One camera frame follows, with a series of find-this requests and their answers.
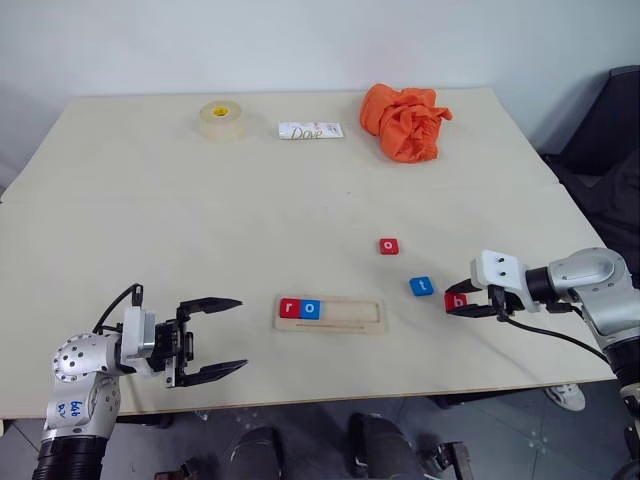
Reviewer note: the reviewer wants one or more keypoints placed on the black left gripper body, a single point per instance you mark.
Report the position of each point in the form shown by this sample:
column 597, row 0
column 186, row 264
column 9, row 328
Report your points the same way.
column 174, row 344

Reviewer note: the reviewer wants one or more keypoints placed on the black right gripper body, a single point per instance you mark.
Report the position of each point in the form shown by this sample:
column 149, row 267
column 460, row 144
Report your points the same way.
column 502, row 299

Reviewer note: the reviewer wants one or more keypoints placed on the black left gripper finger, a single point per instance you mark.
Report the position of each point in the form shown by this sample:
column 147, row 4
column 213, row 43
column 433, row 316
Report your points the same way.
column 212, row 372
column 207, row 305

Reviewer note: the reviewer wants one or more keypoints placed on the red letter b block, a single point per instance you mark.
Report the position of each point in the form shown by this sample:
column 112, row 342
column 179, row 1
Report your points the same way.
column 455, row 301

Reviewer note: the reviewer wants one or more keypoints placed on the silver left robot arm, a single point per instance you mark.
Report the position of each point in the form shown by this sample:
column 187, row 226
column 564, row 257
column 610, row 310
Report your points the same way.
column 80, row 372

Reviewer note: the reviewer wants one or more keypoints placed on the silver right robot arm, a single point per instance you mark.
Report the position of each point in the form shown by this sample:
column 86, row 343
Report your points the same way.
column 595, row 295

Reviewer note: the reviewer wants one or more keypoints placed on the blue letter t block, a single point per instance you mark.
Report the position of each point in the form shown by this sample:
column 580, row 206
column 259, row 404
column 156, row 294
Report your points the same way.
column 421, row 286

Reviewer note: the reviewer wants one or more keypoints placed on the red letter r block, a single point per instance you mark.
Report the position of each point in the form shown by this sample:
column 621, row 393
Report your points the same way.
column 289, row 308

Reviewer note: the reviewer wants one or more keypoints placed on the red letter o block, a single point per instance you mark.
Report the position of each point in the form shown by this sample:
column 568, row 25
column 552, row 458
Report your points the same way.
column 388, row 246

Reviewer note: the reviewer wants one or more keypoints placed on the blue letter o block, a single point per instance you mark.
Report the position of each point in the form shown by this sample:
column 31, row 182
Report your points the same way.
column 310, row 308

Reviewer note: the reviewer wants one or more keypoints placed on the wooden letter tray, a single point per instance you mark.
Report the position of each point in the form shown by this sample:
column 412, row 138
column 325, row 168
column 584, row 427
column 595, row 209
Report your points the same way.
column 330, row 314

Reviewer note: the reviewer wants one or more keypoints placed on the white sneaker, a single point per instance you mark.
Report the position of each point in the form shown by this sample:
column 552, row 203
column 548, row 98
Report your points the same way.
column 566, row 397

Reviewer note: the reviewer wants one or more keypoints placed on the orange crumpled cloth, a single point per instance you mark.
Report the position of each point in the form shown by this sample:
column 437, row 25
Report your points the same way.
column 404, row 122

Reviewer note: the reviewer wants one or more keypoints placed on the black chair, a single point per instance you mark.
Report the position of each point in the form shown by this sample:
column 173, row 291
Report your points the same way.
column 600, row 145

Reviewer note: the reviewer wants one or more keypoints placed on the clear tape roll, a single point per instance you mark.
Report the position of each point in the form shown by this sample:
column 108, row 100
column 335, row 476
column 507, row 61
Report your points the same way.
column 220, row 120

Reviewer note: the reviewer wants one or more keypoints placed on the white Dove packet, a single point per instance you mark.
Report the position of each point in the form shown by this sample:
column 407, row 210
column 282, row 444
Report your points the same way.
column 311, row 130

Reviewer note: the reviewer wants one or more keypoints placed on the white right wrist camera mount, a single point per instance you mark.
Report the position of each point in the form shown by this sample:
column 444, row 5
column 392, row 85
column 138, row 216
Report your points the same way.
column 502, row 277

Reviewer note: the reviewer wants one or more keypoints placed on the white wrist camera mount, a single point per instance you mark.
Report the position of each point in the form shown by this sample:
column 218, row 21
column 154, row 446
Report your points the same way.
column 502, row 277
column 134, row 334

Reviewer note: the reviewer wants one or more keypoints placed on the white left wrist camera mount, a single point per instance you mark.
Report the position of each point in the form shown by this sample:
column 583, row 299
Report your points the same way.
column 134, row 334

